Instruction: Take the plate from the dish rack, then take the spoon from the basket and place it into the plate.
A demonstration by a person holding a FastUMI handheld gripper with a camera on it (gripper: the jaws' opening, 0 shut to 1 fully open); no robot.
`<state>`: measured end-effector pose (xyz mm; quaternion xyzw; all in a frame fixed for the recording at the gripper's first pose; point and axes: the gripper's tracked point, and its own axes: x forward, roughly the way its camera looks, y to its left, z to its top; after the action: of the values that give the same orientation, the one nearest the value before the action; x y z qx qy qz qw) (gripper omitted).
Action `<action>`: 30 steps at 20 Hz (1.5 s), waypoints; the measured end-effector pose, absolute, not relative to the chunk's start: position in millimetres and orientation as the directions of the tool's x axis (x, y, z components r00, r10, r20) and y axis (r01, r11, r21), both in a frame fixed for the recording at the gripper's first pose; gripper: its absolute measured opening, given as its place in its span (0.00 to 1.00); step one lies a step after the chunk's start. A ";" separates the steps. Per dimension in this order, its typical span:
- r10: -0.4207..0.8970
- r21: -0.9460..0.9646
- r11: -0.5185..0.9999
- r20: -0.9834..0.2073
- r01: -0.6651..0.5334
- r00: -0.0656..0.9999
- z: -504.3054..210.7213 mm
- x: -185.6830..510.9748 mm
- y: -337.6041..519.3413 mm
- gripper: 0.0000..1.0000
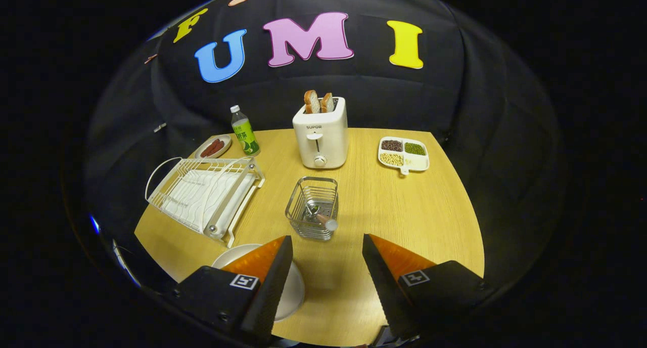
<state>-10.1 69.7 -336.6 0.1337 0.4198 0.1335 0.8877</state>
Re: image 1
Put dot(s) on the white divided bean dish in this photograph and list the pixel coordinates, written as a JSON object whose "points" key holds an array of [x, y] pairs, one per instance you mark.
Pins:
{"points": [[417, 161]]}

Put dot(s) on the silver metal clip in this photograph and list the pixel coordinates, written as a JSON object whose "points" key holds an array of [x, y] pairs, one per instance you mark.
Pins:
{"points": [[159, 127]]}

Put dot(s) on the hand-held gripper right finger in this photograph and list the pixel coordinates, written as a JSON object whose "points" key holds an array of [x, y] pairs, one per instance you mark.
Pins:
{"points": [[384, 282]]}

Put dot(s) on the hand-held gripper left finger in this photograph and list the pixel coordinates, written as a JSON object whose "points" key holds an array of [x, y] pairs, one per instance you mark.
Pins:
{"points": [[273, 287]]}

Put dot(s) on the white toaster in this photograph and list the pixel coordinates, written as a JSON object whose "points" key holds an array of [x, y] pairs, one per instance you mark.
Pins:
{"points": [[323, 135]]}

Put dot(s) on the small beige oval plate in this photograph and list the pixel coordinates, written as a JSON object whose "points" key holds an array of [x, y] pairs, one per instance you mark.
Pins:
{"points": [[225, 141]]}

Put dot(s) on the beige round plate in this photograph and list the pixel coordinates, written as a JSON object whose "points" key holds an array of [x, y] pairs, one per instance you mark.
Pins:
{"points": [[294, 292]]}

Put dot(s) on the pink clip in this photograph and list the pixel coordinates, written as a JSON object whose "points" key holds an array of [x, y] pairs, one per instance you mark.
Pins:
{"points": [[150, 58]]}

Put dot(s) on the red meat piece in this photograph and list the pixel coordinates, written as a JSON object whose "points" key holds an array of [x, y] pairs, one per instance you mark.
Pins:
{"points": [[217, 145], [208, 150]]}

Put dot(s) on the black backdrop cloth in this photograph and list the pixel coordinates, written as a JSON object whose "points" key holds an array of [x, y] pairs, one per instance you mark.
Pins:
{"points": [[404, 100]]}

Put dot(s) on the toast bread slice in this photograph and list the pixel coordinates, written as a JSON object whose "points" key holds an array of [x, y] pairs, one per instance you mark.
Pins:
{"points": [[327, 103], [312, 101]]}

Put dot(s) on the green label drink bottle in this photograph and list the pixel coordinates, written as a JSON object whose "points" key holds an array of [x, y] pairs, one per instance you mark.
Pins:
{"points": [[246, 135]]}

